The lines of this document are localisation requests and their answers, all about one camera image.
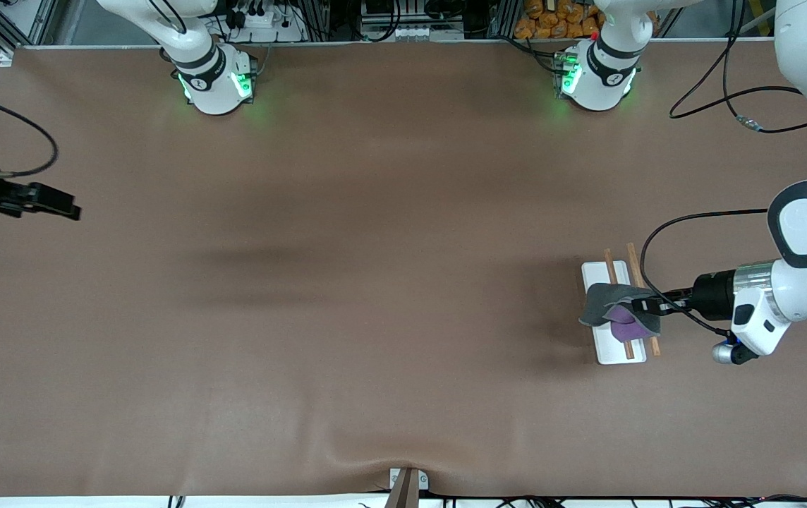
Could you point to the orange lumpy objects pile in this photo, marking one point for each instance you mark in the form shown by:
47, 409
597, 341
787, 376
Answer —
544, 21

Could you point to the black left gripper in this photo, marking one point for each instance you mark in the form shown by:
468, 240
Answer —
712, 293

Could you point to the aluminium frame profile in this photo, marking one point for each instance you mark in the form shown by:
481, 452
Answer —
29, 21
763, 14

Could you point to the grey towel with purple side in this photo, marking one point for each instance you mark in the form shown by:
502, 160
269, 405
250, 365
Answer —
604, 303

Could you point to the brown table cover mat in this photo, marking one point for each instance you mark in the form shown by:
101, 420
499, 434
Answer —
403, 282

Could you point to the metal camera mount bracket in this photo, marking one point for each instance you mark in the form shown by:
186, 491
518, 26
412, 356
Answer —
407, 490

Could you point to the white power strip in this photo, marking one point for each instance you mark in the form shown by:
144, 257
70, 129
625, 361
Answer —
283, 32

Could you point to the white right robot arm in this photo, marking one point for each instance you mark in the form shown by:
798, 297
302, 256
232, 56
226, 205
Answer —
213, 85

